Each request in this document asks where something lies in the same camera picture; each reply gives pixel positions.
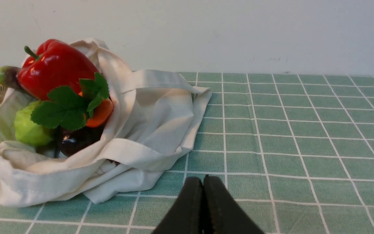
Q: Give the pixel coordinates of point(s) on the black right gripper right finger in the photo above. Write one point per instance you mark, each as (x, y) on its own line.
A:
(221, 213)

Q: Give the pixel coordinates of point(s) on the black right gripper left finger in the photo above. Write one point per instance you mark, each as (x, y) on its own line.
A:
(184, 215)

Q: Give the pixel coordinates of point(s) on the red bell pepper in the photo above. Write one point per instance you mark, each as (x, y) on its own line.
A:
(54, 64)

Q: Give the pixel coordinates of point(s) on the white cloth bag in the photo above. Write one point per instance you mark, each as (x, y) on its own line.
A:
(154, 123)

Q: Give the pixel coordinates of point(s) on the dark purple eggplant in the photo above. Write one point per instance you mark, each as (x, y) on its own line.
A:
(70, 142)

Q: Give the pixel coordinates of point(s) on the orange carrot with leaves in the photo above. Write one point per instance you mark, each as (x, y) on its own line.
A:
(71, 110)

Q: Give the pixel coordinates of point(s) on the light green chayote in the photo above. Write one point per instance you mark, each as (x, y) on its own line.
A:
(28, 132)

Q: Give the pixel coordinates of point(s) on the brown eggplant green stem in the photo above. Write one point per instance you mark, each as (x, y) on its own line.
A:
(9, 78)

